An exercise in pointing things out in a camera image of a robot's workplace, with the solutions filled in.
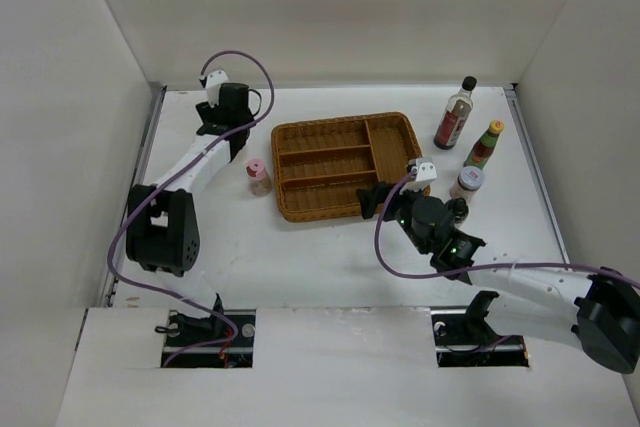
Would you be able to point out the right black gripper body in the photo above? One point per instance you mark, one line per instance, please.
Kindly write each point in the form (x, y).
(400, 207)

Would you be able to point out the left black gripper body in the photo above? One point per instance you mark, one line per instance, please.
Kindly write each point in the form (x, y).
(209, 112)

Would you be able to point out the pink-cap clear spice bottle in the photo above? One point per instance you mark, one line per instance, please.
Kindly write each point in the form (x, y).
(260, 183)

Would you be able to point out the tall dark vinegar bottle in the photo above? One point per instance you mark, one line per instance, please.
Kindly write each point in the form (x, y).
(457, 111)

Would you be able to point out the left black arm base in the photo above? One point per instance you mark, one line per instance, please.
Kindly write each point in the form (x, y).
(208, 342)

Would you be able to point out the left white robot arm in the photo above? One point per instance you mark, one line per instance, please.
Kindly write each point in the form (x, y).
(164, 236)

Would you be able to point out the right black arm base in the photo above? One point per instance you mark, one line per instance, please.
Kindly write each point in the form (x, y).
(464, 339)

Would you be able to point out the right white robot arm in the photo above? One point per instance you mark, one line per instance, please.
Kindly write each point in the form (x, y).
(595, 310)

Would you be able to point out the black-cap small pepper bottle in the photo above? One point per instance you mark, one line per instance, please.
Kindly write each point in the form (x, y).
(459, 208)

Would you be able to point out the brown wicker divided basket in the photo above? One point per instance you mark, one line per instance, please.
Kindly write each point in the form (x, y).
(320, 164)

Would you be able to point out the green red sauce bottle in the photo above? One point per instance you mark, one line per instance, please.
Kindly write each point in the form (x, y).
(484, 147)

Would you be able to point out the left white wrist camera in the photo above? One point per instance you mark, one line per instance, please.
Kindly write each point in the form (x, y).
(211, 83)

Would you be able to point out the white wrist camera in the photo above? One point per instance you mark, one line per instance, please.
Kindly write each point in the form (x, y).
(211, 83)
(424, 173)

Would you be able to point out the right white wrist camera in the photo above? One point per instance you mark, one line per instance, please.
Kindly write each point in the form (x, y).
(424, 173)

